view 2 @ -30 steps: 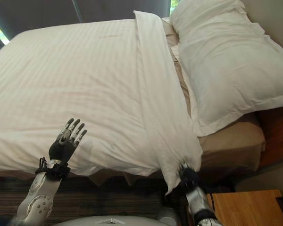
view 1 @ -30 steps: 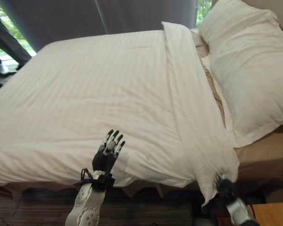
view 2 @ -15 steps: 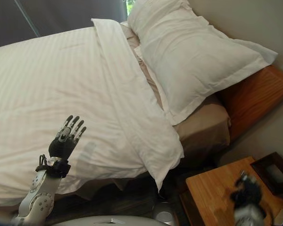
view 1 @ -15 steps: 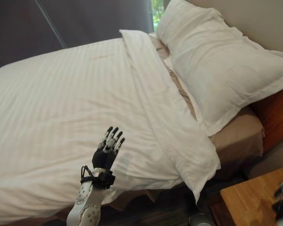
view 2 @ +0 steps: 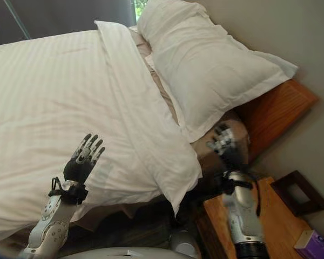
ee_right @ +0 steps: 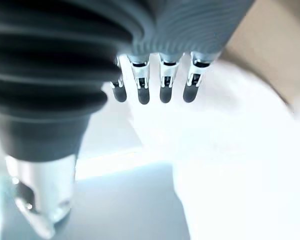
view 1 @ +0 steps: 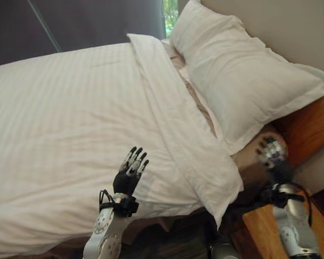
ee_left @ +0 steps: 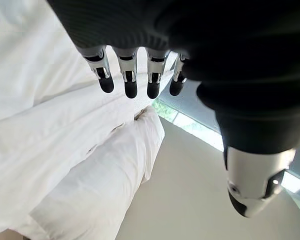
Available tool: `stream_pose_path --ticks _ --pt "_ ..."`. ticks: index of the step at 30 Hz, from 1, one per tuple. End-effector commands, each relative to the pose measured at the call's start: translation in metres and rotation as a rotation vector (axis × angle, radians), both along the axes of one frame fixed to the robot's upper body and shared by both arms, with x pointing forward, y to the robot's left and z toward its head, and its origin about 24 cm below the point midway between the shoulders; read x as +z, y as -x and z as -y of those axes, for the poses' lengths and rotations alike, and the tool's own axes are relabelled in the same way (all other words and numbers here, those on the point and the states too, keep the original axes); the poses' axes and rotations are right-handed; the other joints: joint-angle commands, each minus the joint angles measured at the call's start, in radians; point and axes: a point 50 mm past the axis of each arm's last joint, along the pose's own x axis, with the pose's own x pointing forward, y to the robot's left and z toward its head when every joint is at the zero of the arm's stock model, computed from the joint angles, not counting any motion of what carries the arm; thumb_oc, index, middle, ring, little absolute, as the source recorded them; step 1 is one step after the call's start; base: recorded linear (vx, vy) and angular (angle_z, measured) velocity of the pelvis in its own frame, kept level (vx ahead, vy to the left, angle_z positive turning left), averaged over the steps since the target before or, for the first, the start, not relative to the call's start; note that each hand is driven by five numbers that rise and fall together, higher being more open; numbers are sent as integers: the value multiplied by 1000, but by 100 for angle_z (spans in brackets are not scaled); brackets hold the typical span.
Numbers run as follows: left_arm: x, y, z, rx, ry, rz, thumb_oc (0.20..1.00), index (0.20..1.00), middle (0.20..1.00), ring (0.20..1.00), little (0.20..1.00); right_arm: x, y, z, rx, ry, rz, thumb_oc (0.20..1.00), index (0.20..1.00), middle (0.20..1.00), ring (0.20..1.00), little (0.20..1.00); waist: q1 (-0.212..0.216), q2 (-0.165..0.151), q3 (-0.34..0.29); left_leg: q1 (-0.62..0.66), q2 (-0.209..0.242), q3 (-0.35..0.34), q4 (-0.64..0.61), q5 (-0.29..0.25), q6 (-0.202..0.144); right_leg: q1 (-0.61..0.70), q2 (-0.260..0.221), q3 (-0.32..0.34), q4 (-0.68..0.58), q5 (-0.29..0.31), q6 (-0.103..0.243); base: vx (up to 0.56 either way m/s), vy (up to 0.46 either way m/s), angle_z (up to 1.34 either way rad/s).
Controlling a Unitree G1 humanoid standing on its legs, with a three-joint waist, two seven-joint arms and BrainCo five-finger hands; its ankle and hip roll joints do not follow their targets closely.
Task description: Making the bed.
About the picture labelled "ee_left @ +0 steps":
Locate white bed sheet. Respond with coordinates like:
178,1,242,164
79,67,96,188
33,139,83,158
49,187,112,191
0,45,179,240

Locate white pillow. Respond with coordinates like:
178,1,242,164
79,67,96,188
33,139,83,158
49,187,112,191
28,104,166,240

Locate white duvet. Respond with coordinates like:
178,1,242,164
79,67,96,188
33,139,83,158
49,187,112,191
0,0,97,124

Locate window with grey frame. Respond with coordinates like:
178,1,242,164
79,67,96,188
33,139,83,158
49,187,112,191
151,79,300,213

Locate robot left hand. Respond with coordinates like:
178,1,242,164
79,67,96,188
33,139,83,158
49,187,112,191
46,0,300,219

